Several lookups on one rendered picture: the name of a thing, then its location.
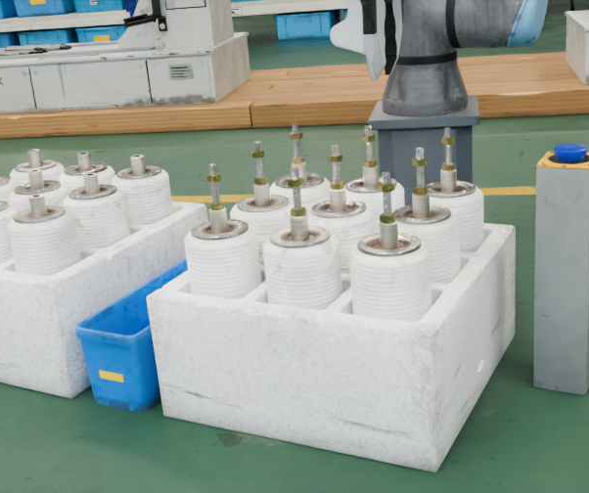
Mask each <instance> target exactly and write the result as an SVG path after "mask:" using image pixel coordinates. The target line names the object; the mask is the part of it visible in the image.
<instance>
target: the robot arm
mask: <svg viewBox="0 0 589 493"><path fill-rule="evenodd" d="M547 3H548V0H348V13H347V17H346V19H345V20H344V21H342V22H340V23H338V24H336V25H334V26H333V27H332V29H331V31H330V39H331V42H332V43H333V44H334V45H335V46H336V47H340V48H342V49H346V50H349V51H353V52H357V53H360V54H363V55H366V60H367V65H368V69H369V72H370V75H371V79H372V80H378V79H379V77H380V75H381V73H382V71H383V69H384V68H385V75H388V78H387V82H386V86H385V91H384V95H383V112H384V113H387V114H391V115H398V116H432V115H442V114H449V113H453V112H459V111H462V110H464V109H466V108H467V107H468V93H467V90H466V87H465V84H464V81H463V78H462V75H461V72H460V70H459V67H458V64H457V48H507V49H510V48H512V47H524V46H529V45H532V44H533V43H534V42H535V41H536V40H537V39H538V37H539V35H540V32H541V29H542V26H543V23H544V19H545V15H546V9H547Z"/></svg>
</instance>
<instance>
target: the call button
mask: <svg viewBox="0 0 589 493"><path fill-rule="evenodd" d="M554 155H556V156H557V159H558V160H562V161H578V160H582V159H584V156H585V155H587V147H585V146H584V145H581V144H561V145H558V146H556V147H555V148H554Z"/></svg>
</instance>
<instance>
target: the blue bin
mask: <svg viewBox="0 0 589 493"><path fill-rule="evenodd" d="M187 265H188V264H187V259H186V258H185V259H183V260H182V261H180V262H179V263H177V264H175V265H174V266H172V267H170V268H169V269H167V270H165V271H164V272H162V273H160V274H159V275H157V276H156V277H154V278H152V279H151V280H150V281H148V282H147V283H145V284H143V285H142V286H140V287H138V288H137V289H135V290H134V291H131V292H130V293H128V294H126V295H125V296H123V297H121V298H120V299H118V300H116V301H115V302H113V303H112V304H110V305H108V306H107V307H105V308H103V309H102V310H100V311H98V312H97V313H95V314H93V315H92V316H90V317H89V318H87V319H85V320H84V321H82V322H80V323H79V324H77V325H76V327H75V332H76V336H77V337H78V338H80V341H81V345H82V349H83V354H84V358H85V362H86V366H87V371H88V375H89V379H90V382H91V386H92V391H93V395H94V399H95V401H96V403H98V404H102V405H106V406H111V407H115V408H119V409H124V410H128V411H133V412H137V413H144V412H147V411H149V410H151V409H152V408H153V407H154V406H155V405H157V404H158V403H159V402H160V401H161V396H160V389H159V377H158V370H157V364H156V357H155V351H154V345H153V338H152V331H151V324H150V318H149V311H148V304H147V296H148V295H149V294H151V293H153V292H154V291H156V290H158V289H162V287H163V286H164V285H166V284H167V283H169V282H170V281H172V280H173V279H175V278H176V277H178V276H179V275H181V274H183V273H184V272H186V271H187V270H188V267H187Z"/></svg>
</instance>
